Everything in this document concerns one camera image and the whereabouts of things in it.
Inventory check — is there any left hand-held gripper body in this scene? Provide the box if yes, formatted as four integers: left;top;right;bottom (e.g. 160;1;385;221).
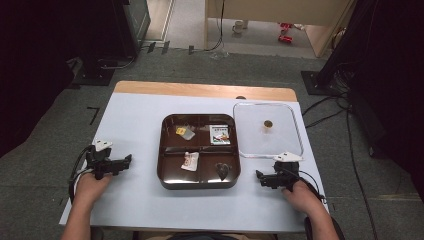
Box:
84;139;118;181

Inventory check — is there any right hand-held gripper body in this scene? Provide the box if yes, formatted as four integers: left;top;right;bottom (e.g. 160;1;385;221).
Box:
272;151;301;193

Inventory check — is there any person's right hand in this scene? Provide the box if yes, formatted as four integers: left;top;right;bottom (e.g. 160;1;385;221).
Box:
282;179;323;218

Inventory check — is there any person's left hand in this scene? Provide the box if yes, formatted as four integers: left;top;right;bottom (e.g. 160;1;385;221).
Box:
73;172;113;210

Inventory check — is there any transparent lid with brown knob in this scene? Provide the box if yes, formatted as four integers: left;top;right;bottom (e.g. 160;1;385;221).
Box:
232;101;305;160

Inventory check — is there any white table sheet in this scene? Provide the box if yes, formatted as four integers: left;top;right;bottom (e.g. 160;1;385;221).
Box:
58;92;329;233

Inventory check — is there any dark heart-shaped packet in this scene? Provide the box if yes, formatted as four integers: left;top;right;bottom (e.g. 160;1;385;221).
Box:
215;162;232;182

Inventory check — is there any white printed square packet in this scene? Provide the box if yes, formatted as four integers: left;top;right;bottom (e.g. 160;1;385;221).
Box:
209;124;232;146

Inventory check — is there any brown compartment tray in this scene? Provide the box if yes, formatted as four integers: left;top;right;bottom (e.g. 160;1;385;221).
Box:
156;113;242;191

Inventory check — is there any white and red packet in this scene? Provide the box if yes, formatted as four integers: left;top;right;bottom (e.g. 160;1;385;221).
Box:
180;151;200;172

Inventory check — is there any wooden table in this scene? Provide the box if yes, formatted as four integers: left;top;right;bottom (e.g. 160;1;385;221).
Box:
113;80;298;103

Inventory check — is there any black curtain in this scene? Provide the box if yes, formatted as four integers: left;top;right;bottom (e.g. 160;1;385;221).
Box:
315;0;424;201
0;0;88;158

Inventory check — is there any clear plastic object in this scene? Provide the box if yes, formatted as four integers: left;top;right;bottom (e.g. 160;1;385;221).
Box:
209;49;230;61

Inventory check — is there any black cabinet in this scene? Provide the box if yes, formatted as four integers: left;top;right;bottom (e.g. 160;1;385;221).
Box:
83;0;152;75

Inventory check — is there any white mug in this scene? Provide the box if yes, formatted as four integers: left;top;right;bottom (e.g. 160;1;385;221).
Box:
231;20;245;35

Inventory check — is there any beige wooden furniture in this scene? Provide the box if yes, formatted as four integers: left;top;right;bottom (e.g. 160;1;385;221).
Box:
204;0;355;58

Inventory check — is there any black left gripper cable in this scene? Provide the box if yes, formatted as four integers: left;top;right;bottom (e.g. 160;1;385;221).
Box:
68;144;95;204

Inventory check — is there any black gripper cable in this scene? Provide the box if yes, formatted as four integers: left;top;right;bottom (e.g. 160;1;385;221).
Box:
68;144;95;204
298;169;327;203

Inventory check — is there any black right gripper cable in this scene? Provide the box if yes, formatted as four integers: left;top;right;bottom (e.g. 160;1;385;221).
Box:
298;169;327;203

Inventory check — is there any black floor cable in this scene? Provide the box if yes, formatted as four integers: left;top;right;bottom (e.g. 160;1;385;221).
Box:
301;94;349;130
345;99;379;240

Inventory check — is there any black stand base plate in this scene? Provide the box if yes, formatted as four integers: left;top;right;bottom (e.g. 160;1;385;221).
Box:
300;70;338;97
70;65;116;87

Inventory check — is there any black hanging cable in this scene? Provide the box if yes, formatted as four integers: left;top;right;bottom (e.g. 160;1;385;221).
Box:
203;0;226;52

